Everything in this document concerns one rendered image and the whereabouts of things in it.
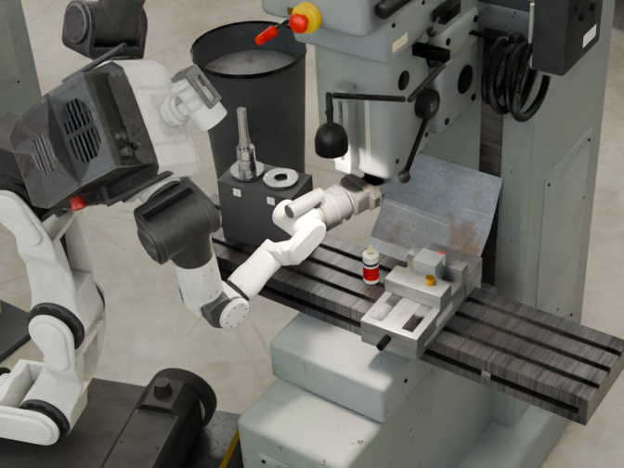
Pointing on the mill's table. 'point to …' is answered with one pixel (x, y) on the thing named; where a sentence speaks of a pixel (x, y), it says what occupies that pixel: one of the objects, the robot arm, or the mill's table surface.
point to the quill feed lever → (430, 99)
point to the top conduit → (389, 7)
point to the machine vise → (406, 332)
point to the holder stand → (258, 201)
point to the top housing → (336, 14)
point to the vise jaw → (406, 281)
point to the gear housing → (402, 28)
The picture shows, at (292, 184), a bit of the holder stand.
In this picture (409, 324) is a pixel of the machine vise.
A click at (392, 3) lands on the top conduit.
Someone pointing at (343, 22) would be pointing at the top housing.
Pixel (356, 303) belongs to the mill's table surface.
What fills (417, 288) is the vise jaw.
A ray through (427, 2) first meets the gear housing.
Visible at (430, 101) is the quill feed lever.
